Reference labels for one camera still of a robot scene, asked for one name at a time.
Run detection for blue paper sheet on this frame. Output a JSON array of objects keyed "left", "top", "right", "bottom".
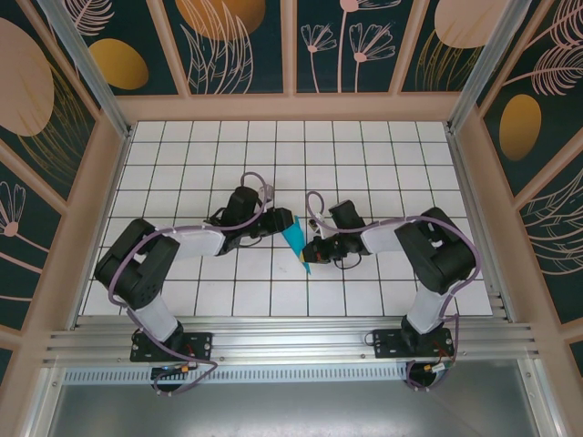
[{"left": 280, "top": 215, "right": 316, "bottom": 278}]

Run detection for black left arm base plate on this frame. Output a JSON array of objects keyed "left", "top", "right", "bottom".
[{"left": 130, "top": 330, "right": 214, "bottom": 364}]

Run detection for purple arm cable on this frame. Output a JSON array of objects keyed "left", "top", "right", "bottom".
[
  {"left": 305, "top": 190, "right": 483, "bottom": 393},
  {"left": 107, "top": 171, "right": 274, "bottom": 396}
]

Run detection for slotted grey cable duct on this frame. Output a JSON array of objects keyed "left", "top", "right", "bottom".
[{"left": 63, "top": 363, "right": 411, "bottom": 383}]

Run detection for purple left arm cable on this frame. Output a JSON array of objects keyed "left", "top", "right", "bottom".
[{"left": 107, "top": 171, "right": 274, "bottom": 396}]

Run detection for aluminium mounting rail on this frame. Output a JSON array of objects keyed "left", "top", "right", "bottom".
[{"left": 43, "top": 316, "right": 541, "bottom": 365}]

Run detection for aluminium side rail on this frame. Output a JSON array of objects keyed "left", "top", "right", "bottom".
[{"left": 448, "top": 129, "right": 511, "bottom": 322}]

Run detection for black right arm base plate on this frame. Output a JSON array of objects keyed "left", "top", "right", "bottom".
[{"left": 371, "top": 328, "right": 455, "bottom": 361}]

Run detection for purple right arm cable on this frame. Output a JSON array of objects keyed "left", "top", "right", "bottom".
[{"left": 305, "top": 190, "right": 483, "bottom": 393}]

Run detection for grey metal panel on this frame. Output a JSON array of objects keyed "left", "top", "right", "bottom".
[{"left": 40, "top": 381, "right": 552, "bottom": 437}]

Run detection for aluminium corner post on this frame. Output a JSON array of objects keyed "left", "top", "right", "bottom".
[
  {"left": 38, "top": 0, "right": 134, "bottom": 140},
  {"left": 446, "top": 0, "right": 532, "bottom": 136}
]

